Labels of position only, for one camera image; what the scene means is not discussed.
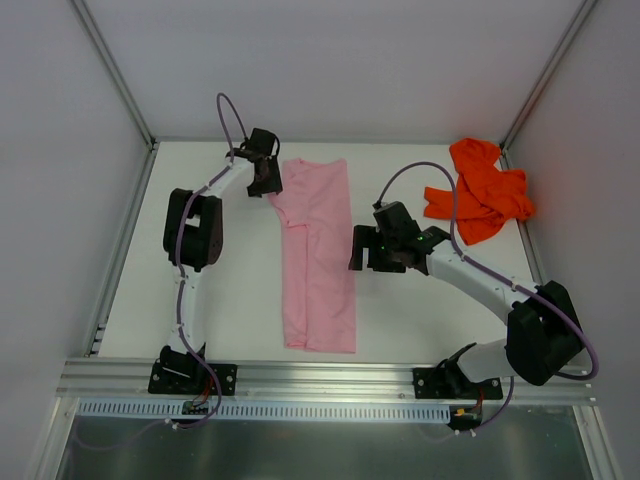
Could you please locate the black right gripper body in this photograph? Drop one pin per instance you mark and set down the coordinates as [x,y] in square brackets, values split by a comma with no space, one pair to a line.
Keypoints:
[373,248]

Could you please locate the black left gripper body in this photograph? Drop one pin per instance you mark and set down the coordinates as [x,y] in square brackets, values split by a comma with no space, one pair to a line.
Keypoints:
[265,172]

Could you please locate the pink t shirt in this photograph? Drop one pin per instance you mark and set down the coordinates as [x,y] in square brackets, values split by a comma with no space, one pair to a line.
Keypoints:
[318,288]

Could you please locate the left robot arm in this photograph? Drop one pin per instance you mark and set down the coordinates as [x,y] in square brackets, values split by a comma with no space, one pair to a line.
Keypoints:
[193,240]

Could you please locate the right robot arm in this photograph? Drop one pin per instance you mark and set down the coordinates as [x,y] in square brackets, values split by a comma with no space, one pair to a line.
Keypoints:
[542,330]

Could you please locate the orange t shirt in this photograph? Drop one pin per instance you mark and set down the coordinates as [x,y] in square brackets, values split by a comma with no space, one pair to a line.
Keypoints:
[486,198]

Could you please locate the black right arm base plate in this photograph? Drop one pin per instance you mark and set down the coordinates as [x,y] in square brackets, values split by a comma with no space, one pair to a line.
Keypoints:
[448,383]

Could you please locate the aluminium frame post left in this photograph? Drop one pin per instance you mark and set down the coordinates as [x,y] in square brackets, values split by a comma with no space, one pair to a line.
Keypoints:
[91,29]

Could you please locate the aluminium frame post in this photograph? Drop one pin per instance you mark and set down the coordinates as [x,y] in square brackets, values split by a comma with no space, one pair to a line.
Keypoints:
[91,29]
[568,37]

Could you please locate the aluminium frame post right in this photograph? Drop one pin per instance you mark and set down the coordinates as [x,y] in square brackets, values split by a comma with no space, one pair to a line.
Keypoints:
[568,37]

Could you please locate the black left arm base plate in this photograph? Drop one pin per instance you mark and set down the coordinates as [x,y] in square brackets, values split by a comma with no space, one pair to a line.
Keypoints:
[220,379]

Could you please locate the white slotted cable duct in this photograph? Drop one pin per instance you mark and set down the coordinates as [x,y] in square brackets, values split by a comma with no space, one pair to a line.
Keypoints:
[267,411]

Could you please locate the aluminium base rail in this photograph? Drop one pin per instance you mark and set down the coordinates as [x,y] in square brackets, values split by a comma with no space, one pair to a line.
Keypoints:
[297,381]

